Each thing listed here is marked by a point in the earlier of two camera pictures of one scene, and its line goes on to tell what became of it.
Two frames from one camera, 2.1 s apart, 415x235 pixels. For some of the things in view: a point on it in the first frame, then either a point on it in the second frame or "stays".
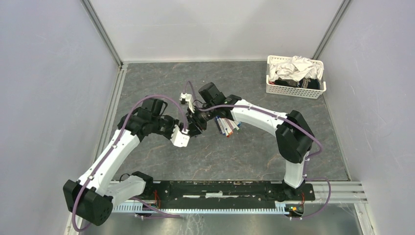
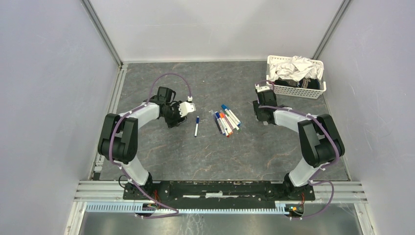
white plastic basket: x=280 y=88 stays
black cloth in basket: x=313 y=83 stays
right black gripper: x=196 y=125 -> x=256 y=107
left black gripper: x=173 y=122 -> x=178 y=120
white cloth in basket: x=297 y=69 stays
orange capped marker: x=227 y=128 stays
